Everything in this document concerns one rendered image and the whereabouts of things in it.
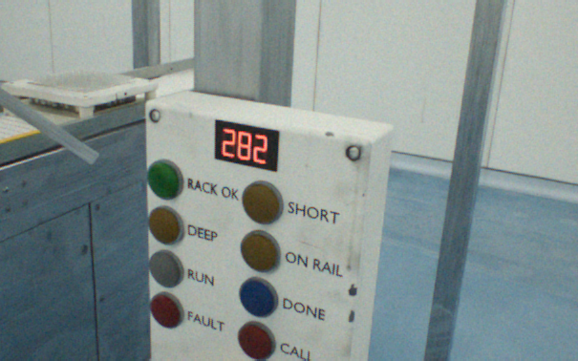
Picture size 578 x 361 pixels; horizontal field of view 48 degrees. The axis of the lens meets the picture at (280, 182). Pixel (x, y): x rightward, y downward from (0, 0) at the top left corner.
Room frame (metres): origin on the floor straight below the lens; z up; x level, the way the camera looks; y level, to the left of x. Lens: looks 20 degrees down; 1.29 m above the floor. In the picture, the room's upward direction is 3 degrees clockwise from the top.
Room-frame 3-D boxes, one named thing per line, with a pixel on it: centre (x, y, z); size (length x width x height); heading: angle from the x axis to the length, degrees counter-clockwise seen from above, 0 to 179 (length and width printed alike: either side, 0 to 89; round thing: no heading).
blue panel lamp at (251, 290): (0.40, 0.01, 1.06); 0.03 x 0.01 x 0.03; 64
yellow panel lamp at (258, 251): (0.40, 0.01, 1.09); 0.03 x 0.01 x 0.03; 64
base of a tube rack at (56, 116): (1.45, 0.46, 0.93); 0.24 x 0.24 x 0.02; 64
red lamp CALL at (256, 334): (0.40, 0.01, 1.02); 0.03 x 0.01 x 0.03; 64
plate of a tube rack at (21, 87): (1.45, 0.46, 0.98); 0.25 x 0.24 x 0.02; 64
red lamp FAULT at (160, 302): (0.44, 0.08, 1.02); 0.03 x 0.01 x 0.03; 64
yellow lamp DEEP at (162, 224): (0.44, 0.08, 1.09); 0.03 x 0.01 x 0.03; 64
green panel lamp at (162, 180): (0.44, 0.08, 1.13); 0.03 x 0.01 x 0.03; 64
